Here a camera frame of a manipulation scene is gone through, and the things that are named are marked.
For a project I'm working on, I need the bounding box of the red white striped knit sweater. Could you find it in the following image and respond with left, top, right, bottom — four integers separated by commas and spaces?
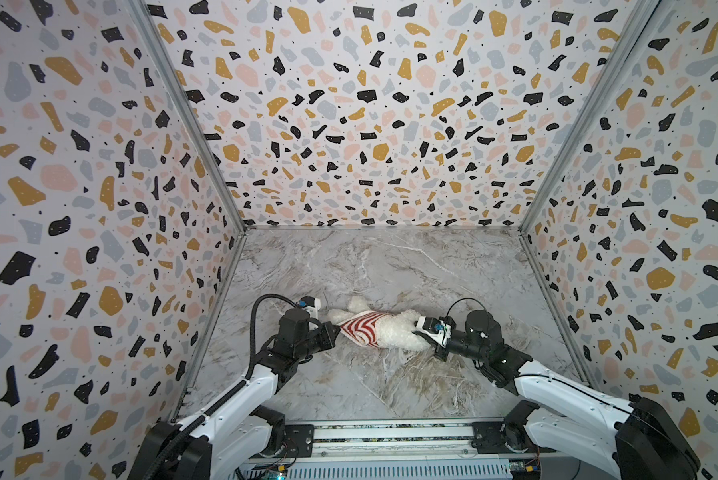
339, 310, 391, 348

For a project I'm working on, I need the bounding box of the white plush teddy bear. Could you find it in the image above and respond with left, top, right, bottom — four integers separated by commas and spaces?
326, 296, 431, 352

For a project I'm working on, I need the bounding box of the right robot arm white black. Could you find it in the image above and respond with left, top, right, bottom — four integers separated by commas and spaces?
416, 310, 701, 479

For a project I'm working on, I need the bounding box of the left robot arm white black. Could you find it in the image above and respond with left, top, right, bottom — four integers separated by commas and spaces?
128, 307, 341, 479

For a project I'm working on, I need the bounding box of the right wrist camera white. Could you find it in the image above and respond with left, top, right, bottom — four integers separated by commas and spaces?
413, 316, 454, 349

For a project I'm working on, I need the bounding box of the right thin black cable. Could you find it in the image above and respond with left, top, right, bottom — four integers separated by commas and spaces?
444, 296, 489, 319

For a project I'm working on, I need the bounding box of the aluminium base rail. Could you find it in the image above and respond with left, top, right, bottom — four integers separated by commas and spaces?
136, 418, 645, 460

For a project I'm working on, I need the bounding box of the white slotted cable duct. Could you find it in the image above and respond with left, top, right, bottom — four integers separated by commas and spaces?
239, 459, 513, 479

